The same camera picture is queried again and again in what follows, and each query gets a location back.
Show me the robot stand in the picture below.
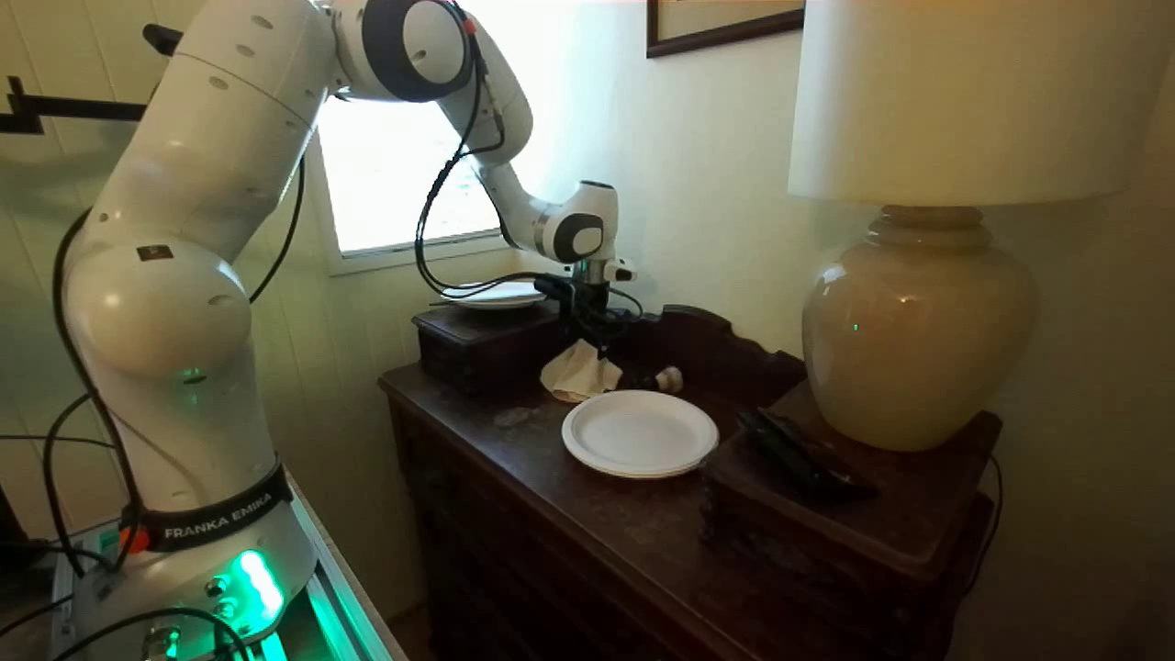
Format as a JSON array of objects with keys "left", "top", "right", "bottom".
[{"left": 46, "top": 466, "right": 410, "bottom": 661}]

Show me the white paper plate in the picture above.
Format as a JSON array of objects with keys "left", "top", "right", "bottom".
[
  {"left": 440, "top": 280, "right": 550, "bottom": 311},
  {"left": 561, "top": 389, "right": 721, "bottom": 481}
]

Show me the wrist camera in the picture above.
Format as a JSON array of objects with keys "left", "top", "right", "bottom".
[{"left": 533, "top": 273, "right": 578, "bottom": 309}]

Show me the beige ceramic table lamp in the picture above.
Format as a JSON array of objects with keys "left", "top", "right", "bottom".
[{"left": 787, "top": 0, "right": 1175, "bottom": 454}]

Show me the beige towel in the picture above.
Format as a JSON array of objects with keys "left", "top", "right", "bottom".
[{"left": 540, "top": 339, "right": 626, "bottom": 404}]

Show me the dark wooden dresser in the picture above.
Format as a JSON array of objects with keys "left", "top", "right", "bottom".
[{"left": 377, "top": 302, "right": 1004, "bottom": 661}]

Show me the dark framed picture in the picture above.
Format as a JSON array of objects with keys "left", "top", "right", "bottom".
[{"left": 645, "top": 0, "right": 808, "bottom": 60}]

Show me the black cable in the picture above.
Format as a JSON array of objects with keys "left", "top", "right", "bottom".
[
  {"left": 962, "top": 454, "right": 1005, "bottom": 599},
  {"left": 0, "top": 431, "right": 118, "bottom": 453}
]

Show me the window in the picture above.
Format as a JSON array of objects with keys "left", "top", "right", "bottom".
[{"left": 315, "top": 90, "right": 544, "bottom": 277}]

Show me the black metal bracket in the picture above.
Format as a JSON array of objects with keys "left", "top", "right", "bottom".
[{"left": 0, "top": 23, "right": 185, "bottom": 136}]

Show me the black remote control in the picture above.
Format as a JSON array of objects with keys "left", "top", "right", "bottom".
[{"left": 736, "top": 408, "right": 875, "bottom": 505}]

